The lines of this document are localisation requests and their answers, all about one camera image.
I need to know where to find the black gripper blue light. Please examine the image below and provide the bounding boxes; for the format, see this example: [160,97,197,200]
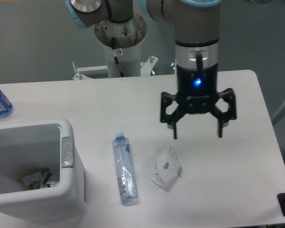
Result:
[160,64,238,140]

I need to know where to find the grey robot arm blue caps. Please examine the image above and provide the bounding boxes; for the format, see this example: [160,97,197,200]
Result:
[66,0,237,137]

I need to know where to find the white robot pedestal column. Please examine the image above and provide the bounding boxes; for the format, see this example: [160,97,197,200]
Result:
[104,44,141,78]

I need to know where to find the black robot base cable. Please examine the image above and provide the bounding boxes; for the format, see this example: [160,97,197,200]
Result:
[111,37,124,78]

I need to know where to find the trash pieces inside can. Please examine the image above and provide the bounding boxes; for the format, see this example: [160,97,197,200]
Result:
[22,168,59,190]

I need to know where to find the white push-button trash can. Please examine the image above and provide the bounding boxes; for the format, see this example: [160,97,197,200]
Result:
[0,118,87,224]

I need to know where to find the crushed clear plastic bottle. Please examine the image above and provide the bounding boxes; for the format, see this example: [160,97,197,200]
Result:
[112,132,138,206]

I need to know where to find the crumpled white paper wrapper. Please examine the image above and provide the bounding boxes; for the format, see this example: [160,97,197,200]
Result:
[151,144,183,191]

